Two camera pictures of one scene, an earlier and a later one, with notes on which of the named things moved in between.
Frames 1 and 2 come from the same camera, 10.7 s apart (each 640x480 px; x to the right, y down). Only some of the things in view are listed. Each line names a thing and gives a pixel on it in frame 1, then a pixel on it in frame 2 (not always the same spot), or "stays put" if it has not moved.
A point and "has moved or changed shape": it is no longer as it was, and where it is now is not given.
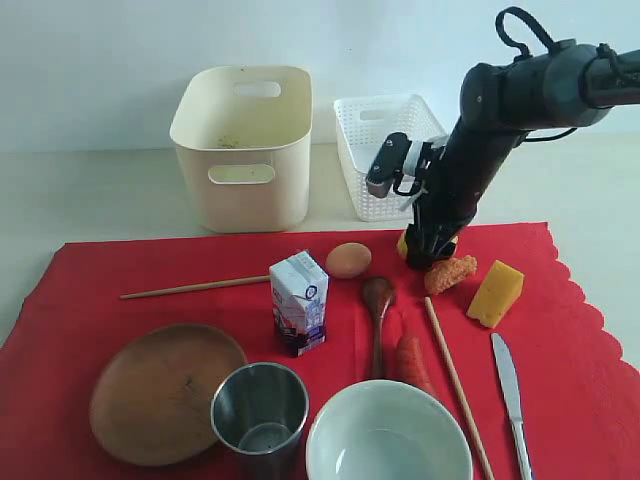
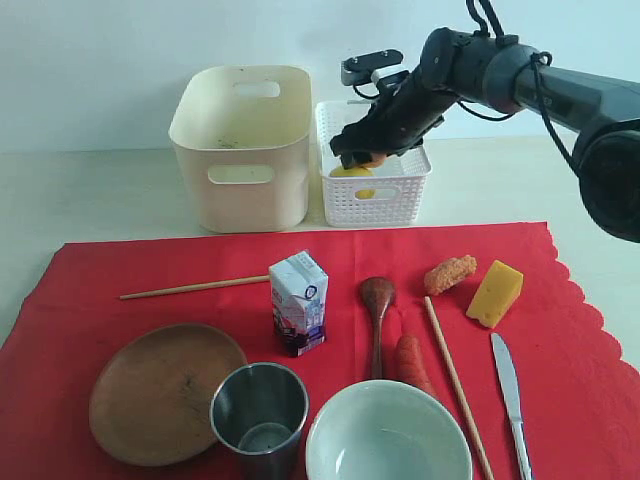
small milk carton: x=300 y=288 stays put
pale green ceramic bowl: x=389 y=429 stays put
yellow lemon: x=402 y=249 -> x=355 y=172
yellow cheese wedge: x=497 y=294 stays put
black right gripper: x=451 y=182 -> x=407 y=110
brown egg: x=348 y=260 has moved or changed shape
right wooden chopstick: x=456 y=392 stays put
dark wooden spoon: x=378 y=293 stays put
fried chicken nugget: x=447 y=272 stays put
